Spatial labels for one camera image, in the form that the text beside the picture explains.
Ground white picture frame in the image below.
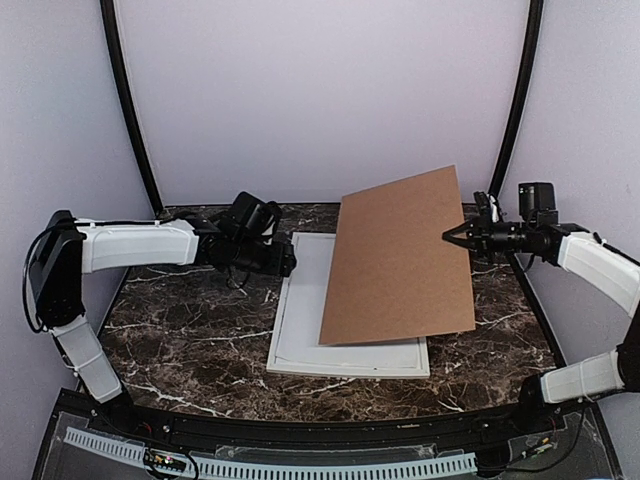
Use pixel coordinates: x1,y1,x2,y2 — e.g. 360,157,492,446
265,230,432,379

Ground white slotted cable duct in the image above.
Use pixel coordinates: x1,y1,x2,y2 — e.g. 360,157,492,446
63,427,478,479

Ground left black corner post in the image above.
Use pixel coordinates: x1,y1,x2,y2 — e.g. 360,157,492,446
99,0,164,214

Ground landscape photo print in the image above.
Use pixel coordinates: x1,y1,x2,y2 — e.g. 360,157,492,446
274,235,425,370

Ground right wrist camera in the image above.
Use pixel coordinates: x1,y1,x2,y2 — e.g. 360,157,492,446
473,181,560,226

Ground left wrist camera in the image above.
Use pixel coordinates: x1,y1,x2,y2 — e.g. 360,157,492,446
218,191,282,242

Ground right black corner post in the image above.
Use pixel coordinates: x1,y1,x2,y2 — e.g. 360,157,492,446
488,0,544,199

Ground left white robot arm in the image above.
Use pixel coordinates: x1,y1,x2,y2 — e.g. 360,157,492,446
21,210,297,436

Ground black corner post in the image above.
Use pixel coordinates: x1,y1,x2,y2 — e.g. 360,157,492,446
488,0,544,199
99,0,164,214

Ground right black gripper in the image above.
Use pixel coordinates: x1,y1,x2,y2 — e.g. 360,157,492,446
444,207,536,264

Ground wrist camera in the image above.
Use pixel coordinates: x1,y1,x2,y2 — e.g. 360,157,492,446
473,181,560,226
218,191,282,242

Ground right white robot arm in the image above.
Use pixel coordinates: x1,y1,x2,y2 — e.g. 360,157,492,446
442,218,639,434

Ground small circuit board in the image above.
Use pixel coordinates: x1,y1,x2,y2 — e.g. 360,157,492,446
143,449,188,473

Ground black front rail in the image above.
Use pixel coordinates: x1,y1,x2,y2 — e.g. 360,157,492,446
49,368,590,464

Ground brown cardboard backing board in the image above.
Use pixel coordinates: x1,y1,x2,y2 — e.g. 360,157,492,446
319,166,475,345

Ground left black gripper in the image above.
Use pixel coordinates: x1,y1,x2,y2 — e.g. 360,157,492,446
231,236,294,277

